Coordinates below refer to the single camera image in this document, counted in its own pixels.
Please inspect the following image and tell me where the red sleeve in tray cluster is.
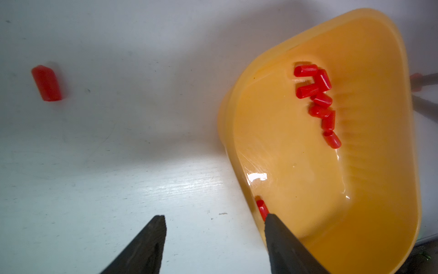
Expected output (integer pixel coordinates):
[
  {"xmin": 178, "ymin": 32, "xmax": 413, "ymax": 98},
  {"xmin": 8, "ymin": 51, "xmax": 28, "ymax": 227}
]
[{"xmin": 293, "ymin": 64, "xmax": 342, "ymax": 150}]

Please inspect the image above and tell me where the red sleeve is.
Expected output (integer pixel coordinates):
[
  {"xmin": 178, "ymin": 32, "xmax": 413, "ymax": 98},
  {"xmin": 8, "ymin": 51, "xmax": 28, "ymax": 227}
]
[
  {"xmin": 293, "ymin": 64, "xmax": 342, "ymax": 150},
  {"xmin": 31, "ymin": 65, "xmax": 63, "ymax": 102}
]

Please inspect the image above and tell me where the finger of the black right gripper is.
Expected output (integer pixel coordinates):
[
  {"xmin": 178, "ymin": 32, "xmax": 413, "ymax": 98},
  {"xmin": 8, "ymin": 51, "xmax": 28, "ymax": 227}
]
[
  {"xmin": 412, "ymin": 95, "xmax": 438, "ymax": 123},
  {"xmin": 409, "ymin": 73, "xmax": 438, "ymax": 92}
]

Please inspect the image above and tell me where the red sleeve alone in tray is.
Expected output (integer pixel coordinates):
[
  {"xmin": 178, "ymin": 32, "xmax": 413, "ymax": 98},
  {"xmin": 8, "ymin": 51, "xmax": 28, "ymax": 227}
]
[{"xmin": 256, "ymin": 199, "xmax": 270, "ymax": 221}]

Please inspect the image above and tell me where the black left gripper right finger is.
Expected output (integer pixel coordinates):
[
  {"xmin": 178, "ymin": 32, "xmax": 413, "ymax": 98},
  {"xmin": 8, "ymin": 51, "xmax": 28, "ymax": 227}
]
[{"xmin": 265, "ymin": 213, "xmax": 328, "ymax": 274}]

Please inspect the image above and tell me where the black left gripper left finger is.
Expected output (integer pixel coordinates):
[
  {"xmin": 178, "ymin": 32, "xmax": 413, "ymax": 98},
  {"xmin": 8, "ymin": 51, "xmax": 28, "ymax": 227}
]
[{"xmin": 101, "ymin": 215, "xmax": 167, "ymax": 274}]

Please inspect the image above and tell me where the yellow plastic storage tray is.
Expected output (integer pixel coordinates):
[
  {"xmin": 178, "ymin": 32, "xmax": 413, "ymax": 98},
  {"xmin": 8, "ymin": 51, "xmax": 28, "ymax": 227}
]
[{"xmin": 218, "ymin": 9, "xmax": 422, "ymax": 274}]

